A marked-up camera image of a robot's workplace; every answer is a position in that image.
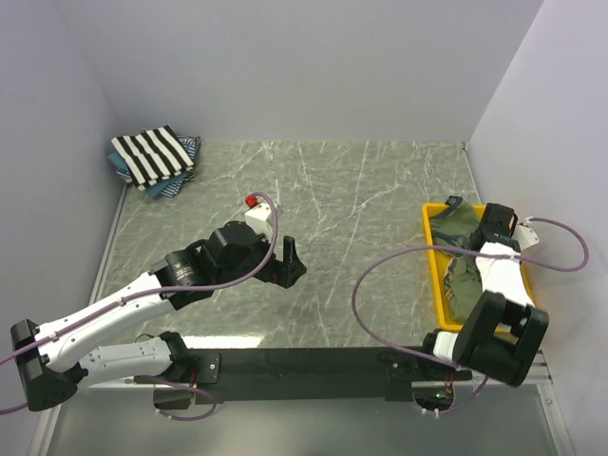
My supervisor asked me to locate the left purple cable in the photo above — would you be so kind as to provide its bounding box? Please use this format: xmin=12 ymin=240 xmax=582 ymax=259
xmin=0 ymin=191 xmax=281 ymax=423

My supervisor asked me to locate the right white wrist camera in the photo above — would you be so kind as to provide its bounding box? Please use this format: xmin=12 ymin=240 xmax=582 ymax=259
xmin=513 ymin=218 xmax=540 ymax=252

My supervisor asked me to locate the teal folded top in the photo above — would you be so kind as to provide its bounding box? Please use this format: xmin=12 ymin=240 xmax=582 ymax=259
xmin=107 ymin=152 xmax=167 ymax=198

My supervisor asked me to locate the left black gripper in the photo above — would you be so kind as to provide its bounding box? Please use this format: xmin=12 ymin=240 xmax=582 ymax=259
xmin=217 ymin=227 xmax=306 ymax=287

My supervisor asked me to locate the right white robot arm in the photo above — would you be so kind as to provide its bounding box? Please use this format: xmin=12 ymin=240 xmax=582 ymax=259
xmin=416 ymin=200 xmax=549 ymax=387

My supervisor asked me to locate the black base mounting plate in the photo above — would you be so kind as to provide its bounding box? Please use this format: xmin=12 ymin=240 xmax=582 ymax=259
xmin=159 ymin=347 xmax=472 ymax=403

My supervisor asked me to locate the aluminium frame rail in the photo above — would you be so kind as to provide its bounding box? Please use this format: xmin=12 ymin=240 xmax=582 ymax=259
xmin=85 ymin=351 xmax=555 ymax=393

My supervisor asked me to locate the olive green tank top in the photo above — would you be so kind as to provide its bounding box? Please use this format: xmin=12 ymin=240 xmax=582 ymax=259
xmin=429 ymin=196 xmax=483 ymax=324

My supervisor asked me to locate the black white striped folded top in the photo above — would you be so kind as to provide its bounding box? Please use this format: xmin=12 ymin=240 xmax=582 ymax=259
xmin=111 ymin=125 xmax=195 ymax=190

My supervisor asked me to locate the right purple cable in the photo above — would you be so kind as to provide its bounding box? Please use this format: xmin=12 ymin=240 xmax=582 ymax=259
xmin=351 ymin=217 xmax=592 ymax=417

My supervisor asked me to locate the purple cable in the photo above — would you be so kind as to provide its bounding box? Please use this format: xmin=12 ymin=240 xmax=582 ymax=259
xmin=0 ymin=191 xmax=281 ymax=423
xmin=351 ymin=217 xmax=592 ymax=417

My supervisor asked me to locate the yellow plastic tray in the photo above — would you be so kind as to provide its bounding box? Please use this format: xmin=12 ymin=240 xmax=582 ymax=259
xmin=422 ymin=202 xmax=536 ymax=333

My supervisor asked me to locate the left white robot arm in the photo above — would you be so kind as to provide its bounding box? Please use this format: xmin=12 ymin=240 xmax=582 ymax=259
xmin=10 ymin=221 xmax=307 ymax=411

